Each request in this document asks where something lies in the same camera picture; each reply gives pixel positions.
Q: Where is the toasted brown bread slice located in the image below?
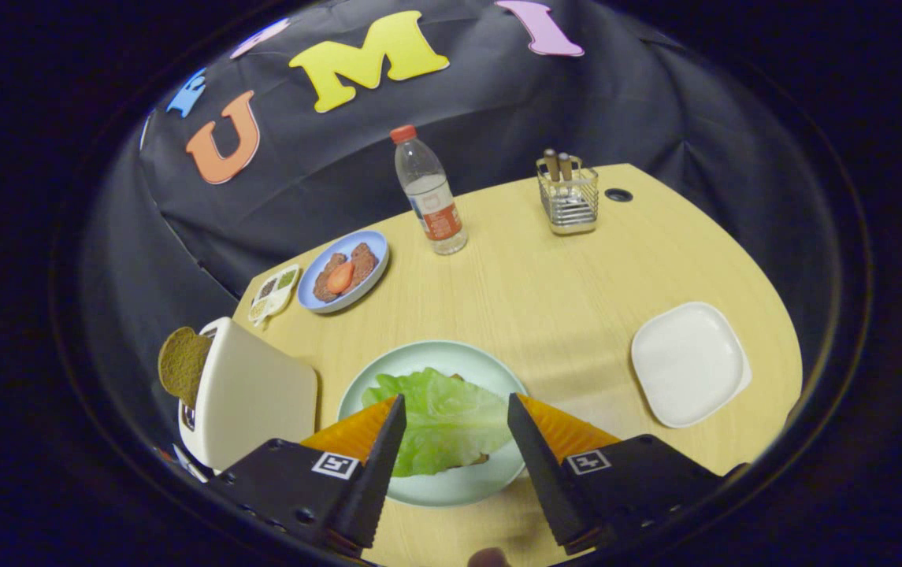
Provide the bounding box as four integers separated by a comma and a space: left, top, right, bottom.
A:
157, 326, 213, 410

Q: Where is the clear water bottle red cap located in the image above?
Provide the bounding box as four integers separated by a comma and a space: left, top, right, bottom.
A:
389, 124, 469, 256

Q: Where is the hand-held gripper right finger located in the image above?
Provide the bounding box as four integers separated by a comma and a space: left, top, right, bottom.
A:
507, 393, 748, 556

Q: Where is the pale green round plate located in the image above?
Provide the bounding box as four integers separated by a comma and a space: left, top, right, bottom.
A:
337, 339, 530, 508

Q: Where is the brown meat patty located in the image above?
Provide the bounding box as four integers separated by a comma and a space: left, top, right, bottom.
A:
348, 243, 379, 289
313, 253, 347, 304

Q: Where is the blue round plate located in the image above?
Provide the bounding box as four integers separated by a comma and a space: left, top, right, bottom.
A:
297, 229, 391, 315

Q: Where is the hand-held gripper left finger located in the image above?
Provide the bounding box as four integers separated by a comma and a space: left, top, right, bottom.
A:
209, 395, 408, 558

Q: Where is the white square plate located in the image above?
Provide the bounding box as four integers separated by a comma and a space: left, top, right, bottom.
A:
630, 301, 753, 429

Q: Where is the wire mesh utensil holder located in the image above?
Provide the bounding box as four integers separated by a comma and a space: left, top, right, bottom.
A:
536, 161, 600, 236

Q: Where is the green lettuce leaf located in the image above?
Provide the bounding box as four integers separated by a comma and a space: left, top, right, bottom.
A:
362, 367, 513, 478

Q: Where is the white toaster cable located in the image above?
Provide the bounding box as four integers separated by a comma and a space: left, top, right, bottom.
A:
173, 443, 212, 484

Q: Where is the white seasoning tray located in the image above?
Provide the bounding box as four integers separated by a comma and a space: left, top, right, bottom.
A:
247, 264, 303, 328

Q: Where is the white toaster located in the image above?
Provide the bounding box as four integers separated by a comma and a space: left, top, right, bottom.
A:
178, 317, 319, 473

